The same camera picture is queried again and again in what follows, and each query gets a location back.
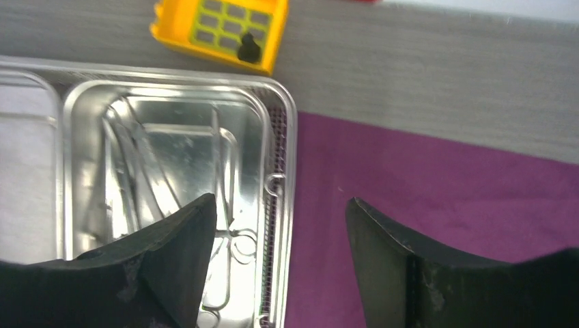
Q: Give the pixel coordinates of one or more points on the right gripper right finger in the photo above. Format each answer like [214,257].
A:
[407,279]

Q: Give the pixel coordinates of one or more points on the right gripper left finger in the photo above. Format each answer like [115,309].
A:
[153,277]

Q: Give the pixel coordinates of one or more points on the steel surgical forceps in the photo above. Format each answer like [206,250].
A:
[233,248]

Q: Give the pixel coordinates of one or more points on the purple cloth wrap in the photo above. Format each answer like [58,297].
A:
[489,202]

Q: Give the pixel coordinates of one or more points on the steel instrument tray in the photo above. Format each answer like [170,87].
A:
[178,110]

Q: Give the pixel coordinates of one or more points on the orange yellow toy block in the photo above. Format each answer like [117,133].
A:
[213,29]

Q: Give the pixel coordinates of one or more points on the steel surgical scissors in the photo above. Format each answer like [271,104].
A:
[137,191]

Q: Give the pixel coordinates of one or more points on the black peg in block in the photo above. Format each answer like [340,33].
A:
[249,51]

